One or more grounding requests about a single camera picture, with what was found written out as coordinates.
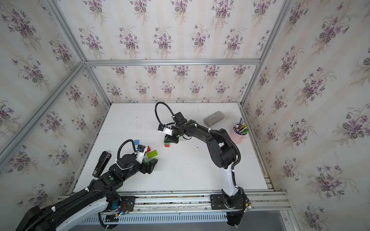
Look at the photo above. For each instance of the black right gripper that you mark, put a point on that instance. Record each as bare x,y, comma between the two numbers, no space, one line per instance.
170,139

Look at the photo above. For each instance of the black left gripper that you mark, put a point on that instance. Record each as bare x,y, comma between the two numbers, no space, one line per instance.
151,167

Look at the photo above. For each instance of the lime long lego brick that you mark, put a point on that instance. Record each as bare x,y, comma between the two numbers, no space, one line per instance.
152,154

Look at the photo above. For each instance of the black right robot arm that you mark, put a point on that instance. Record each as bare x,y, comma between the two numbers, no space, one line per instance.
224,154

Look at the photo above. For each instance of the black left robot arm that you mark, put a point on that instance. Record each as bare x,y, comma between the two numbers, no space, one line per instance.
100,195

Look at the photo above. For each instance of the grey eraser block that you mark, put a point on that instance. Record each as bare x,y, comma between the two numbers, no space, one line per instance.
213,119

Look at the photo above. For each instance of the pink pen cup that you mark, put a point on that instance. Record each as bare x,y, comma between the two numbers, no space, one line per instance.
236,137

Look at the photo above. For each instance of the colourful pens bundle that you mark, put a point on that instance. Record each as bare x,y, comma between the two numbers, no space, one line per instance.
241,128

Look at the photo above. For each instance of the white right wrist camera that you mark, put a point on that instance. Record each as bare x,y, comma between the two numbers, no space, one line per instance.
165,130

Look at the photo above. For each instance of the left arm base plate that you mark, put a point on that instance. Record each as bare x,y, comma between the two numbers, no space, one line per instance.
122,204

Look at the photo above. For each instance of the white slotted cable duct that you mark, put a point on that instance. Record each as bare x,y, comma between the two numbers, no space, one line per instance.
163,218

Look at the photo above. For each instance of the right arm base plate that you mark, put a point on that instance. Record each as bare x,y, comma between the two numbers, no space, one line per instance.
223,201

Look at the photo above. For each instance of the aluminium mounting rail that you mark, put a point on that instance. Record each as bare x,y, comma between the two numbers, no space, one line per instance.
200,201

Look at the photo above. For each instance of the aluminium frame profiles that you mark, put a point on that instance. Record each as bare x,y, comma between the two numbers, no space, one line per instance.
86,65

